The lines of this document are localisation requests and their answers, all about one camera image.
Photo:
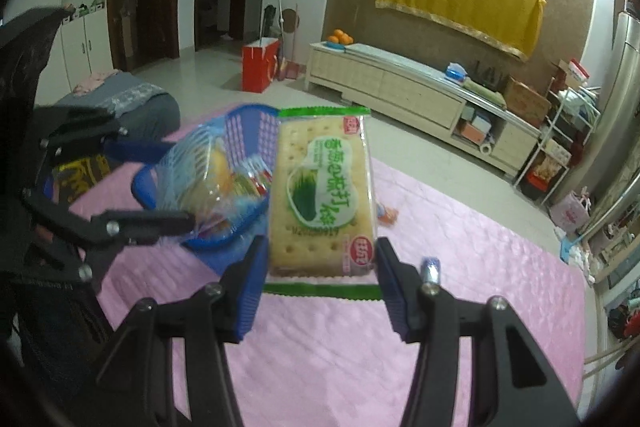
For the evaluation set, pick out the silver refrigerator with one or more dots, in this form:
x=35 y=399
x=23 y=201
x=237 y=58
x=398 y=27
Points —
x=615 y=97

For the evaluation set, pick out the beige low cabinet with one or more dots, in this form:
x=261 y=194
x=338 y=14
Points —
x=400 y=82

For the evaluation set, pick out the blue tissue box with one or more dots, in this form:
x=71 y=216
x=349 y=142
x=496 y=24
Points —
x=455 y=73

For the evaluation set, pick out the cardboard box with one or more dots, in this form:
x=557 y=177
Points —
x=525 y=102

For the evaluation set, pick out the pink quilted blanket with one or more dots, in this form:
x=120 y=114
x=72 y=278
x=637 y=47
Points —
x=475 y=257

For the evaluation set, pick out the light blue box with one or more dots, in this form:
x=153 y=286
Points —
x=481 y=122

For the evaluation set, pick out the pink gift bag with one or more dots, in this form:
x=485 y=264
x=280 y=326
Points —
x=570 y=212

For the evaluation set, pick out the cracker packet with green edges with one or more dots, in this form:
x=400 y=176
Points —
x=320 y=187

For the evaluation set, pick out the broom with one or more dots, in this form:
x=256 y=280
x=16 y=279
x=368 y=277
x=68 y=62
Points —
x=287 y=57

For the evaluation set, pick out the white tape roll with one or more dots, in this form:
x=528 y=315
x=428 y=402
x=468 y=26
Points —
x=484 y=149

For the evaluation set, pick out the blue plastic basket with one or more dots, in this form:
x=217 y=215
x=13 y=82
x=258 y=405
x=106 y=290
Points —
x=240 y=127

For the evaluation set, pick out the yellow snack bag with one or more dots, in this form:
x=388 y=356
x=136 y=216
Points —
x=220 y=172

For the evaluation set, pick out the small silver blue candy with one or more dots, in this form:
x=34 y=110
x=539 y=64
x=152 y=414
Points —
x=431 y=269

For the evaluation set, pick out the red paper bag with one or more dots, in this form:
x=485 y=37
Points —
x=260 y=67

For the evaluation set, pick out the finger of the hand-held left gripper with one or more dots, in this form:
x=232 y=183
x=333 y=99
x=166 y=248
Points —
x=150 y=224
x=140 y=151

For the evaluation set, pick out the small orange wrapper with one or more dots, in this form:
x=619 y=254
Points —
x=387 y=215

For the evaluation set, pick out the white metal rack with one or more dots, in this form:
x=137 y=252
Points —
x=555 y=142

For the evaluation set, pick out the orange box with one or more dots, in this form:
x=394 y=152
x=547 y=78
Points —
x=472 y=133

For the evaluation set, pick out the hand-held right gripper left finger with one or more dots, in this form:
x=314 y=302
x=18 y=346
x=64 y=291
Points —
x=250 y=292

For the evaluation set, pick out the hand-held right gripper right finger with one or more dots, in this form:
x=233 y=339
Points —
x=395 y=292

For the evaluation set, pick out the pink cloth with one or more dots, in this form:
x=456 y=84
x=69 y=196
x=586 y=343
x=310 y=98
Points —
x=90 y=83

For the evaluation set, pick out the grey sofa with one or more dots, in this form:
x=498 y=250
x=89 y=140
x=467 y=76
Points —
x=130 y=102

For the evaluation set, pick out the pile of oranges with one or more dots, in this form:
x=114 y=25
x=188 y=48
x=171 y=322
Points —
x=340 y=38

